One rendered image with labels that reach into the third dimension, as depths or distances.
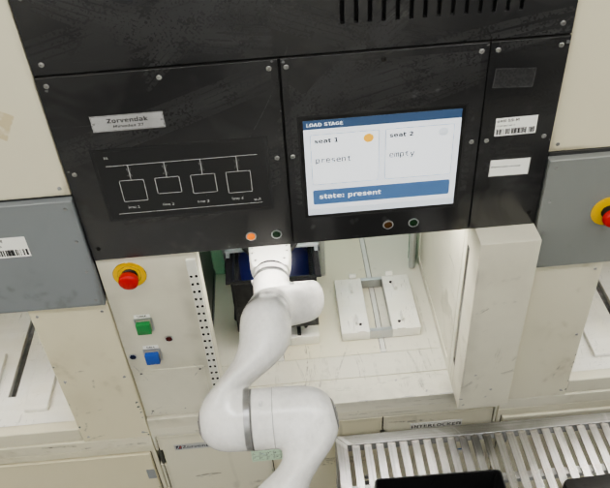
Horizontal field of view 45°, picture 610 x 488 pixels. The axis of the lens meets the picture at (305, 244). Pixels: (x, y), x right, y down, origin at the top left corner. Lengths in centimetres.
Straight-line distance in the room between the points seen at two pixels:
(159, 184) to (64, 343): 49
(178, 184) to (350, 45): 40
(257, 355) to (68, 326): 56
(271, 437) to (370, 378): 73
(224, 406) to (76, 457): 89
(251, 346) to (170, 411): 68
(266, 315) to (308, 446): 22
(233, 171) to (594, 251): 77
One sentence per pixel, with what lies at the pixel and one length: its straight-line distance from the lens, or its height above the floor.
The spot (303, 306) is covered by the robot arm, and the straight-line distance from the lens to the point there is 151.
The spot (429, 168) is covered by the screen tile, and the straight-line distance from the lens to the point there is 138.
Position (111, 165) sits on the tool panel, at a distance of 135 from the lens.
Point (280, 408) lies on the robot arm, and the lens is 120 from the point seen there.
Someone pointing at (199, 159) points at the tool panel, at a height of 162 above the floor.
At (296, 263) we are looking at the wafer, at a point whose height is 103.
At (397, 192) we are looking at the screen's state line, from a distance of 140.
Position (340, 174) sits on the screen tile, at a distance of 135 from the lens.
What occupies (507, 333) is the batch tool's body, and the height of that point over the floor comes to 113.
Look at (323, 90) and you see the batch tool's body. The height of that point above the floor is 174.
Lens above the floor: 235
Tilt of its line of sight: 41 degrees down
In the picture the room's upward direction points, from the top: 4 degrees counter-clockwise
